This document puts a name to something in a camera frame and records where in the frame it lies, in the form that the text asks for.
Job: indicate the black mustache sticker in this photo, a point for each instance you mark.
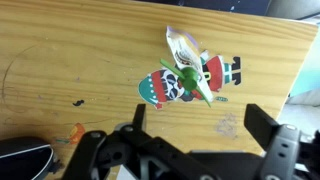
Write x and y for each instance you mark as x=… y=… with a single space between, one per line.
x=78 y=102

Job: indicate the orange sticker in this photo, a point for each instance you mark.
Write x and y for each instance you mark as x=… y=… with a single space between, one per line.
x=76 y=131

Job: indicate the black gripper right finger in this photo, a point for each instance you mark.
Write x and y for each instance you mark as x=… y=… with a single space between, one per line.
x=261 y=126

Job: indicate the elf hat sticker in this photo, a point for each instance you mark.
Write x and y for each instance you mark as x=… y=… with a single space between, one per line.
x=156 y=86

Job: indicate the small green sticker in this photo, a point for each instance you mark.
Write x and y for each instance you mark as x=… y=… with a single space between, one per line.
x=221 y=99

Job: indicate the black bowl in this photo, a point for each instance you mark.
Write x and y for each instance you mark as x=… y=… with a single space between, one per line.
x=23 y=160

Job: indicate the dark blue rug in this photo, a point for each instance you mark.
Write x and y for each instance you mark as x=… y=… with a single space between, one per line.
x=216 y=6

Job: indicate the wooden table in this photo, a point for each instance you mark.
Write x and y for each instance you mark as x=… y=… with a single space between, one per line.
x=66 y=50

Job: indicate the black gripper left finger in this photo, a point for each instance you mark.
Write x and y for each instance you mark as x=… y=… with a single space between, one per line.
x=140 y=116

